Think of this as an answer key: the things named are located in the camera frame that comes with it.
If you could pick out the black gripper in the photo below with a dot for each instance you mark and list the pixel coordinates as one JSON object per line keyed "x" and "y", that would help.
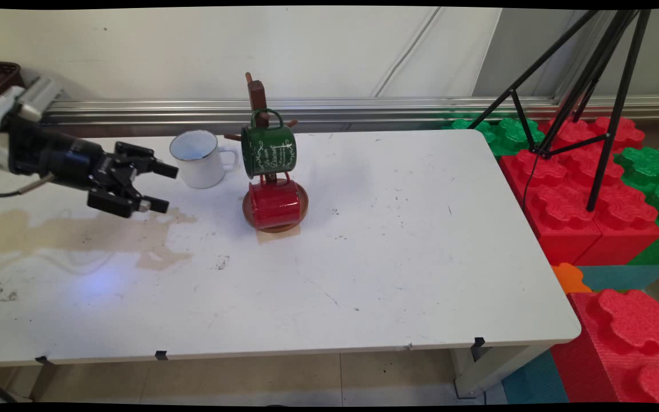
{"x": 66, "y": 157}

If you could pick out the green enamel mug white print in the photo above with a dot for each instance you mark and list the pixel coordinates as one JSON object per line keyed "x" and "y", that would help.
{"x": 269, "y": 151}

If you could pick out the red enamel mug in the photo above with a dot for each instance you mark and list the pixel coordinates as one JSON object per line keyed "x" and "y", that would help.
{"x": 275, "y": 206}

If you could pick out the wooden mug tree stand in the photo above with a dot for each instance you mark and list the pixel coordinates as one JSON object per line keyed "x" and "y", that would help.
{"x": 256, "y": 94}

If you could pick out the black table edge clip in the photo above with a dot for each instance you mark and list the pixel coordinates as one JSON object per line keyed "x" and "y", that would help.
{"x": 161, "y": 355}
{"x": 43, "y": 360}
{"x": 479, "y": 341}

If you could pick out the green foam block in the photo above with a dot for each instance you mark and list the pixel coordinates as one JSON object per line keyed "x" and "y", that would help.
{"x": 504, "y": 134}
{"x": 652, "y": 171}

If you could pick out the white table leg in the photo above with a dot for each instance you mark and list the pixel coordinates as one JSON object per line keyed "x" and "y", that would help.
{"x": 489, "y": 366}

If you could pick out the red foam block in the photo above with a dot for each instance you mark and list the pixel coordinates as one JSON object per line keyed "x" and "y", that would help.
{"x": 558, "y": 212}
{"x": 627, "y": 212}
{"x": 627, "y": 337}

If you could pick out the orange foam piece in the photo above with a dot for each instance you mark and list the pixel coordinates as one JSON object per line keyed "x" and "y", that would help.
{"x": 568, "y": 277}

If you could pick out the teal foam block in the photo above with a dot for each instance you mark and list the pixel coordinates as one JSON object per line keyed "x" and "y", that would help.
{"x": 535, "y": 380}
{"x": 621, "y": 276}

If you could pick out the black tripod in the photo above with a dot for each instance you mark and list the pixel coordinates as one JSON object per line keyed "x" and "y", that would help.
{"x": 607, "y": 137}

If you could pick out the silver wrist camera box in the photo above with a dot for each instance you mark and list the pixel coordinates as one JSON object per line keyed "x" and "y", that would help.
{"x": 40, "y": 97}

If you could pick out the aluminium window rail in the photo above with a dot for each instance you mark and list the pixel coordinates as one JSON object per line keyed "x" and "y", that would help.
{"x": 392, "y": 109}

